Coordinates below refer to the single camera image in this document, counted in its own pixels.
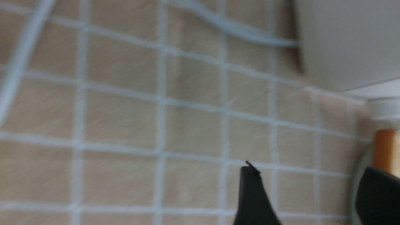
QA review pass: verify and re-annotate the white toaster power cord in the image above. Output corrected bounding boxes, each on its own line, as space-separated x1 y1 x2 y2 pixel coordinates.
0 0 300 125

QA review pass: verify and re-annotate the orange checkered tablecloth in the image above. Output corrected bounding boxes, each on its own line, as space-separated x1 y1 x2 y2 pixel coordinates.
1 0 395 225

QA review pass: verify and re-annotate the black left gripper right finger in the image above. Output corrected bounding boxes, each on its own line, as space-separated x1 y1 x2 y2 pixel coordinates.
355 167 400 225

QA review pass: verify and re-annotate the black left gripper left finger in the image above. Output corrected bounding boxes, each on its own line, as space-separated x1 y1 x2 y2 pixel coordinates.
233 161 281 225

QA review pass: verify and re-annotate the white two-slot toaster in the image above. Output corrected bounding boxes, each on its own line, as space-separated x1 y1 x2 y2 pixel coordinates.
294 0 400 121

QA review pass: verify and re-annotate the toasted bread slice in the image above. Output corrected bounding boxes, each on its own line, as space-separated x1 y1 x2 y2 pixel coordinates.
372 129 400 178

